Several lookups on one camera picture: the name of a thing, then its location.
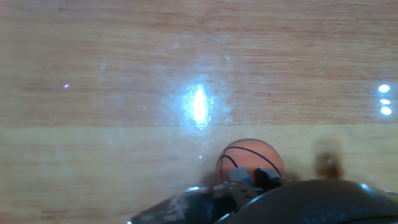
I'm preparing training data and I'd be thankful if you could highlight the gripper left finger with grey pad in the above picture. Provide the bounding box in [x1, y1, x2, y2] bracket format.
[214, 167, 259, 208]

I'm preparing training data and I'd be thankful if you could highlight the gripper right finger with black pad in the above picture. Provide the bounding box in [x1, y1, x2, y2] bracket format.
[255, 167, 283, 191]

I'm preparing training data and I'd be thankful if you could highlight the small orange basketball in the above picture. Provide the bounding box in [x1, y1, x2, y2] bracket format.
[215, 138, 285, 186]

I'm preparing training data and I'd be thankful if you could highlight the large varnished wooden board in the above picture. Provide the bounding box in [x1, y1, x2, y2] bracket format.
[0, 0, 398, 224]

